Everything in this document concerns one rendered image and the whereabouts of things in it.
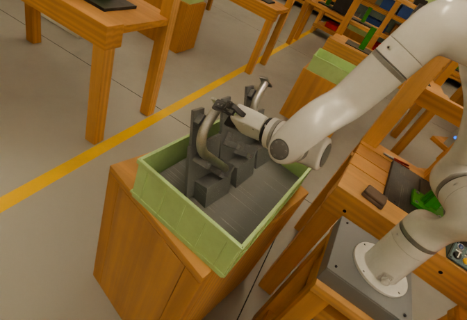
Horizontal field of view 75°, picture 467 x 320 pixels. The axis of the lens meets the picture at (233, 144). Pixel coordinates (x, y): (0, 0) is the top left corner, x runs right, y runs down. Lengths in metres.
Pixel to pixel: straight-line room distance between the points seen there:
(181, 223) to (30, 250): 1.09
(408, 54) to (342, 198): 0.86
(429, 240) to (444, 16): 0.59
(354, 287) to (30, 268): 1.47
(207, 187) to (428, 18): 0.72
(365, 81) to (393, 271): 0.63
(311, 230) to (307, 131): 0.98
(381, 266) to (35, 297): 1.47
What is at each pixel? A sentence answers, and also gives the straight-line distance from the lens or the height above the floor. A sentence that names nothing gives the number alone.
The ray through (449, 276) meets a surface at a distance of 1.57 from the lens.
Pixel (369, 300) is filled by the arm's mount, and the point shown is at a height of 0.90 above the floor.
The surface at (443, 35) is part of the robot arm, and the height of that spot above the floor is 1.59.
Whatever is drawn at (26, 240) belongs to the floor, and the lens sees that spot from 1.95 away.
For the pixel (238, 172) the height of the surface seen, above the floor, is 0.91.
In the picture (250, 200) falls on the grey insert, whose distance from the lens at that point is 1.15.
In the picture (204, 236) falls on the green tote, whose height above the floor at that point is 0.89.
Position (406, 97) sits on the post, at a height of 1.21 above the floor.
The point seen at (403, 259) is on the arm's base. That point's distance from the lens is 1.07.
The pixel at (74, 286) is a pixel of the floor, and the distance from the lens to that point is 1.81.
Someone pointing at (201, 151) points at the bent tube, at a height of 1.06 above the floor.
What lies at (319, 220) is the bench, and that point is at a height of 0.68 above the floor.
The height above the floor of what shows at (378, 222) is 0.86.
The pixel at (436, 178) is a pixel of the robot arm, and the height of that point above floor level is 1.27.
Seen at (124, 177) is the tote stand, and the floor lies 0.79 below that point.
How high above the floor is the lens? 1.62
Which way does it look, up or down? 35 degrees down
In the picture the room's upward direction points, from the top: 25 degrees clockwise
